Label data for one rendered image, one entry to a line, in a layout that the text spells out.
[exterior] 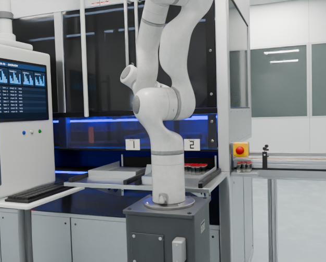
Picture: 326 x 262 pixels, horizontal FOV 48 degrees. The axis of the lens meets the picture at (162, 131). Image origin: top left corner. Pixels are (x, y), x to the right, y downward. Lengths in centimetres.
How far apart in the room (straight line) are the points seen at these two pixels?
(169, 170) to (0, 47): 109
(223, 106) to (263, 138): 463
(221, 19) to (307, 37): 468
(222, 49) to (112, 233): 119
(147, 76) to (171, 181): 41
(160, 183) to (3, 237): 159
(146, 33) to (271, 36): 524
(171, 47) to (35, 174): 117
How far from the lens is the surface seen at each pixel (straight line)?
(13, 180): 199
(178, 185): 130
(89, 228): 227
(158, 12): 139
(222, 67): 188
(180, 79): 128
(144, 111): 124
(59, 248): 244
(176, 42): 123
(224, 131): 187
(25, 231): 229
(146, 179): 162
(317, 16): 661
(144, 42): 143
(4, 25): 211
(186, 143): 192
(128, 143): 204
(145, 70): 141
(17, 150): 200
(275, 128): 645
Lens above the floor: 120
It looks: 3 degrees down
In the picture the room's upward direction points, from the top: 2 degrees counter-clockwise
